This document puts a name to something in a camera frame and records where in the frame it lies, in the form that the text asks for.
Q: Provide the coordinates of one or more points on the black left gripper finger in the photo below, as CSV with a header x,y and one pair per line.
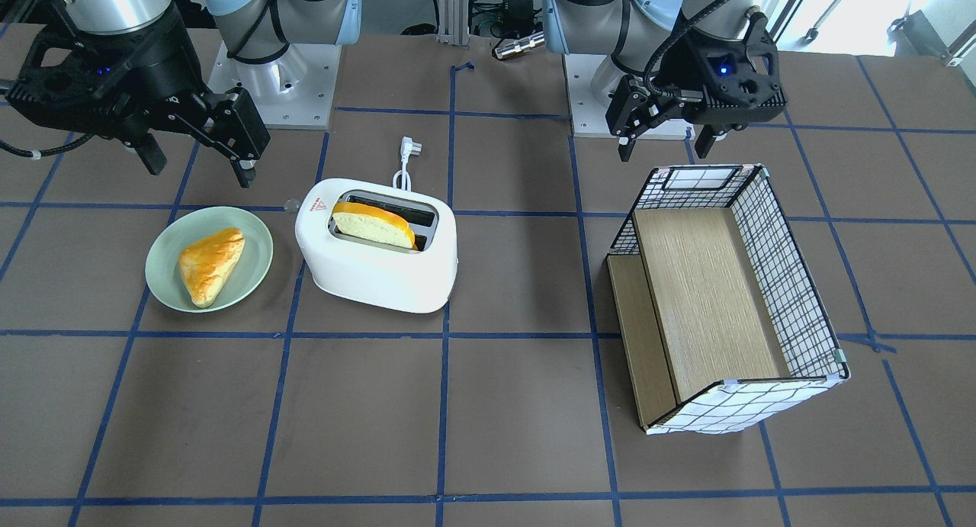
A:
x,y
632,112
707,137

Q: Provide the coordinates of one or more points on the triangular bread on plate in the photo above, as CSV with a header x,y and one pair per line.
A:
x,y
206,265

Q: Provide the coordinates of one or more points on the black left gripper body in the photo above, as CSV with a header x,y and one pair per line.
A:
x,y
678,72

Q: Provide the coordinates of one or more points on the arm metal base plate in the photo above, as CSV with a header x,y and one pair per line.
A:
x,y
294,92
590,80

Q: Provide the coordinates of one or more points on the aluminium profile post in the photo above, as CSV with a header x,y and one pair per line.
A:
x,y
452,22

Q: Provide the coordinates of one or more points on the white two-slot toaster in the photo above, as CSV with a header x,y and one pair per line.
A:
x,y
419,279

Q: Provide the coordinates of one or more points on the bread slice in toaster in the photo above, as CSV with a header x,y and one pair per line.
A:
x,y
373,224

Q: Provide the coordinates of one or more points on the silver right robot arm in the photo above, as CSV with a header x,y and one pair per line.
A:
x,y
254,31

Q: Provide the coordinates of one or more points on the silver cylindrical metal part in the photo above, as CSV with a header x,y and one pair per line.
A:
x,y
510,48

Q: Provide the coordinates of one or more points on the light green plate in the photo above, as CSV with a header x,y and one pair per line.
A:
x,y
162,269

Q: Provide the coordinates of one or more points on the black power adapter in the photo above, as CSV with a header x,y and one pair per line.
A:
x,y
518,15

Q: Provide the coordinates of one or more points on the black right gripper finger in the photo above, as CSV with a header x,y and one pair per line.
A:
x,y
236,131
151,154

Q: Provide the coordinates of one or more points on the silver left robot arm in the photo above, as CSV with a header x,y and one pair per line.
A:
x,y
638,34

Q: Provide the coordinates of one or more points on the grid-patterned box with wooden boards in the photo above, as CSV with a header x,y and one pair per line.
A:
x,y
720,318

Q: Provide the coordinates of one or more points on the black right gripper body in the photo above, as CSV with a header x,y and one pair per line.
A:
x,y
155,69

